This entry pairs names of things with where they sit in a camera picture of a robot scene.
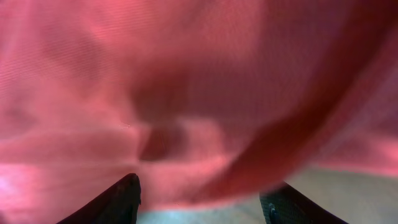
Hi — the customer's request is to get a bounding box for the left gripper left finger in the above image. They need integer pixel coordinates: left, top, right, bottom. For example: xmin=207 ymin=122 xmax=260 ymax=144
xmin=57 ymin=173 xmax=141 ymax=224

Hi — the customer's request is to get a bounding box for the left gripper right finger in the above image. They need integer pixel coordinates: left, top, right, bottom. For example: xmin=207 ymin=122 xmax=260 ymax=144
xmin=259 ymin=184 xmax=348 ymax=224

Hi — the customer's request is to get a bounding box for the red t-shirt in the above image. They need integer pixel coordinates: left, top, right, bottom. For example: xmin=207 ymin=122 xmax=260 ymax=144
xmin=1 ymin=0 xmax=397 ymax=223

